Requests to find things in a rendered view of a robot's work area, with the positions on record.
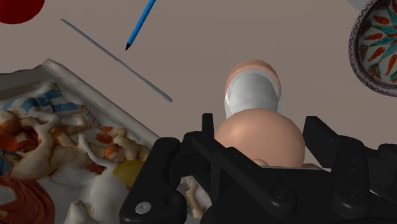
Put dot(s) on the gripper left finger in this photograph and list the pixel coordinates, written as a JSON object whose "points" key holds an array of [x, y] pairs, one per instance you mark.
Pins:
{"points": [[192, 161]]}

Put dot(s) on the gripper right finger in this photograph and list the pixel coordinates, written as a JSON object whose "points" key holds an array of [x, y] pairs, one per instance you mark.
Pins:
{"points": [[347, 161]]}

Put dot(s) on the peach and white doll figure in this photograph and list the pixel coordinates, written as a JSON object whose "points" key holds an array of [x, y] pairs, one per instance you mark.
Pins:
{"points": [[257, 133]]}

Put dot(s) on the patterned ceramic bowl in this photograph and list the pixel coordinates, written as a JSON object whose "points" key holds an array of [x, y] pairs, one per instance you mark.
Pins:
{"points": [[377, 46]]}

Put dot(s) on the thin grey stick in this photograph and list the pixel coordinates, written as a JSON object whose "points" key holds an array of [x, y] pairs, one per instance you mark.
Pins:
{"points": [[116, 60]]}

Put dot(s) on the white tray with food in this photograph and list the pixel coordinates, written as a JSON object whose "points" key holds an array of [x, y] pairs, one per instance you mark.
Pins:
{"points": [[62, 149]]}

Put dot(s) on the blue pencil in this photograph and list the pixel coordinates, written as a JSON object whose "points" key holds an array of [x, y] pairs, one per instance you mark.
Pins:
{"points": [[141, 23]]}

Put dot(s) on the red round object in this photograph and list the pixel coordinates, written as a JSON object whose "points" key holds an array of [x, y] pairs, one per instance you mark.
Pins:
{"points": [[18, 9]]}

